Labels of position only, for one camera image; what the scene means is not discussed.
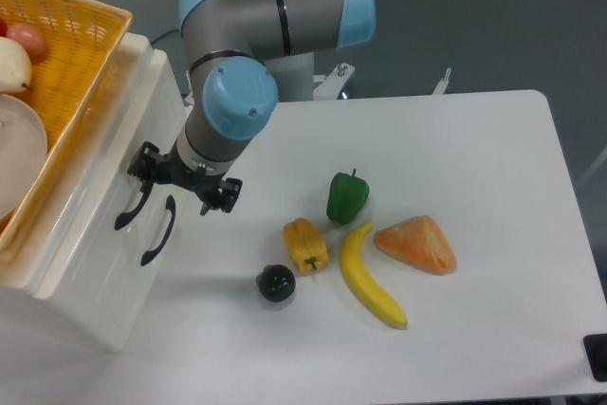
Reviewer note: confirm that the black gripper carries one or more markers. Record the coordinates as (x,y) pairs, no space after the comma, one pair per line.
(151,167)

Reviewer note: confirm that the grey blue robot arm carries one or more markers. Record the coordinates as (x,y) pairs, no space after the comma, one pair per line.
(228,44)

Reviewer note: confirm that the white drawer cabinet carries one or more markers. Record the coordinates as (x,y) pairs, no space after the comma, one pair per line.
(40,240)

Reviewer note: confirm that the dark mangosteen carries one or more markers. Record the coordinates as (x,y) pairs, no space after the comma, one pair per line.
(276,283)

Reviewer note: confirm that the yellow bell pepper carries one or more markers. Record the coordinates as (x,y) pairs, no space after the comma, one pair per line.
(305,245)

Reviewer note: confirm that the green bell pepper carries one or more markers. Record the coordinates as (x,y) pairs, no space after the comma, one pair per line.
(348,194)

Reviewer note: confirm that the white plate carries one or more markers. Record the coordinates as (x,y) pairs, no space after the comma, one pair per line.
(23,151)

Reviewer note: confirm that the yellow woven basket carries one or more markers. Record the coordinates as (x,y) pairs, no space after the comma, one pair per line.
(82,35)

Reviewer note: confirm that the yellow banana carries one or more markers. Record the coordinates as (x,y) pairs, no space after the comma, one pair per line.
(363,285)

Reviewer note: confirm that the white pear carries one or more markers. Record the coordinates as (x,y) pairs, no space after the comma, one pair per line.
(16,67)

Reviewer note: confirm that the red apple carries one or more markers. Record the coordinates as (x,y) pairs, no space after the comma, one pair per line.
(30,38)

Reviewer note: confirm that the orange bread wedge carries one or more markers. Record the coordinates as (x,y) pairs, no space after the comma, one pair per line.
(419,242)

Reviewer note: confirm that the red small fruit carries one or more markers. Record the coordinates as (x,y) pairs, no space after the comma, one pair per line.
(3,28)

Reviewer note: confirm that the black corner object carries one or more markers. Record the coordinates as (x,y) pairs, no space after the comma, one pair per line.
(595,346)

